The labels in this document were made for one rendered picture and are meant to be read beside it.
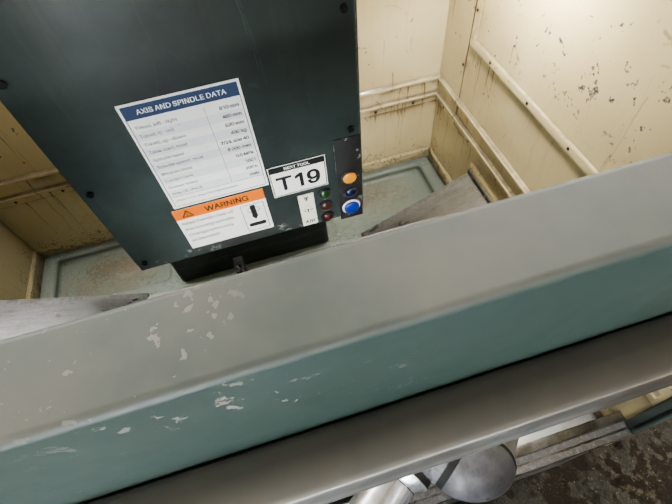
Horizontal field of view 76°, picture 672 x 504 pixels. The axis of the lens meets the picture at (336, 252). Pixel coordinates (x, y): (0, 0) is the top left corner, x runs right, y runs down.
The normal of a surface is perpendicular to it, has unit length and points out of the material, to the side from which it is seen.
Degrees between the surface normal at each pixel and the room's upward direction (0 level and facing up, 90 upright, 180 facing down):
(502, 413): 0
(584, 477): 0
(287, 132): 90
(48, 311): 24
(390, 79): 90
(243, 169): 90
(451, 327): 90
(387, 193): 0
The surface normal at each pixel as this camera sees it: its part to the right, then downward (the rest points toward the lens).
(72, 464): 0.28, 0.78
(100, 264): -0.07, -0.57
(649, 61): -0.96, 0.27
